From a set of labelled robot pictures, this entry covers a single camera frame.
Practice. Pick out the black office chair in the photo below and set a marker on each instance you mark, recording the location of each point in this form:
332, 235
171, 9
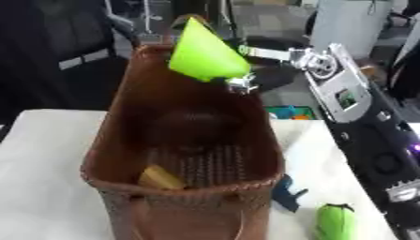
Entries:
52, 47

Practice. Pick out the green toy vegetable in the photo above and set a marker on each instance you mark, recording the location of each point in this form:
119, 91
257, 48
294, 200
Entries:
333, 223

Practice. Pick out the yellow block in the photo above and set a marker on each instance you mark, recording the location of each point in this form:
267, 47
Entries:
159, 179

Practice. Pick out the white cabinet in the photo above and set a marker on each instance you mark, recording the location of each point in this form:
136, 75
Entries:
350, 25

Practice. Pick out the blue toy piece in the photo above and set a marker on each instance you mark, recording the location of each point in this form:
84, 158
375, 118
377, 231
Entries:
285, 193

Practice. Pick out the green cone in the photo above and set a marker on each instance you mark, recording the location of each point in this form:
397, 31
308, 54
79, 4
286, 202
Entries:
205, 54

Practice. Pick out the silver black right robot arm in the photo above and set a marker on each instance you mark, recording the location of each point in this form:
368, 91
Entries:
377, 150

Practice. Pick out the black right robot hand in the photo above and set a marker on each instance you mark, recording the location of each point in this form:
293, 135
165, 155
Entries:
273, 78

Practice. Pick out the brown woven basket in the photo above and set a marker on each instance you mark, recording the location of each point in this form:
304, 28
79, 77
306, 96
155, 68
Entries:
186, 206

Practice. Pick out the green bin with toys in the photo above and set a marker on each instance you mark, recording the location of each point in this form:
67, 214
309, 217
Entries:
289, 112

